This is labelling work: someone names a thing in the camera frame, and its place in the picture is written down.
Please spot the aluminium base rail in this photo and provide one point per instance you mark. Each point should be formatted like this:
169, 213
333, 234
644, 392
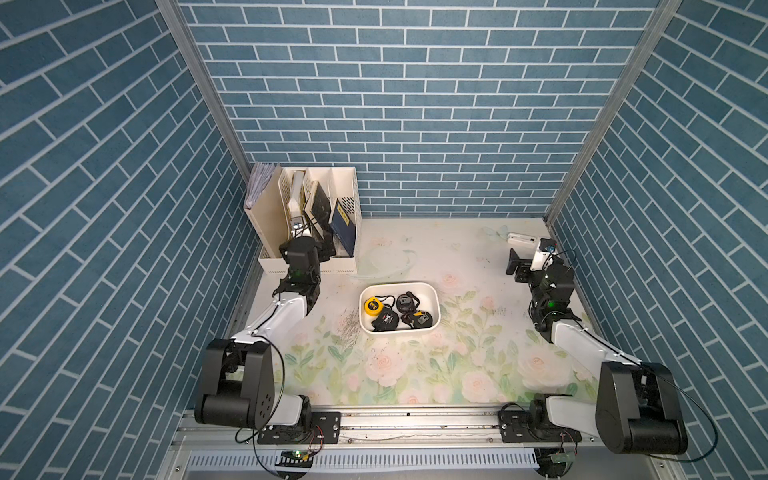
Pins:
405, 426

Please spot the white storage box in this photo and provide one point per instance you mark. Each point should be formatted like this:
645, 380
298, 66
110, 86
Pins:
424, 291

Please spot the floral table mat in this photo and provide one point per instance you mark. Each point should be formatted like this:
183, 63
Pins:
483, 352

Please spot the right green circuit board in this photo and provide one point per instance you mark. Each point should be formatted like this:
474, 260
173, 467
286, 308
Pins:
562, 458

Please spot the white vented cable duct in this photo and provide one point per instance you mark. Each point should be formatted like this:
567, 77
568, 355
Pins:
370, 460

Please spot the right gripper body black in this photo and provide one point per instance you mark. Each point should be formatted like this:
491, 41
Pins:
523, 275

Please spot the yellow tape measure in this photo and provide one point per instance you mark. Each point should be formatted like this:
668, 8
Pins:
375, 305

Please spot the white desktop file organizer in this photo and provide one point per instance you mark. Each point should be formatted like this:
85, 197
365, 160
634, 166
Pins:
268, 214

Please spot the black notebook in organizer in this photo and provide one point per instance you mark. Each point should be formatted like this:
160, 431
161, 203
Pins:
318, 212

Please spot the left green circuit board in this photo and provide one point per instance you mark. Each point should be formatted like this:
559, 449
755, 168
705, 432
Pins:
294, 459

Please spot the small white rectangular box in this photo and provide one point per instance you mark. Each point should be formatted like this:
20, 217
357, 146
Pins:
520, 241

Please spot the blue book in organizer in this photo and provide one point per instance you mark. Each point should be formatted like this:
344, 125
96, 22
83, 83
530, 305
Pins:
343, 227

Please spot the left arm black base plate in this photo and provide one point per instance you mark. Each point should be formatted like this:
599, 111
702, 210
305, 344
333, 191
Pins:
315, 427

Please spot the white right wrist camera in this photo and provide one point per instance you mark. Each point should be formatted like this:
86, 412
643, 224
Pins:
546, 249

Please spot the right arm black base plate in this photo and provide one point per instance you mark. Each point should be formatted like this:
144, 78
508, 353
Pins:
516, 426

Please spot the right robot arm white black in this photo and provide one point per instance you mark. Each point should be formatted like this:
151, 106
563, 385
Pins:
637, 409

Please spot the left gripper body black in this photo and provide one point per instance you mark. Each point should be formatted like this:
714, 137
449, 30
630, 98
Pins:
320, 255

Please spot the black orange tape measure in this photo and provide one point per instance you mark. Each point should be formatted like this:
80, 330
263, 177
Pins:
418, 319

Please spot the black tape measure top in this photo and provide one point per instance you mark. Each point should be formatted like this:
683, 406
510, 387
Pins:
407, 303

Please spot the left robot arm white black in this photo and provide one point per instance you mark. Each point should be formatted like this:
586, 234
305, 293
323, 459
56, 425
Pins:
236, 386

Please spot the green circuit board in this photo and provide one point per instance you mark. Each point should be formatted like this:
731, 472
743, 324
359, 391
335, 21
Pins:
294, 459
562, 458

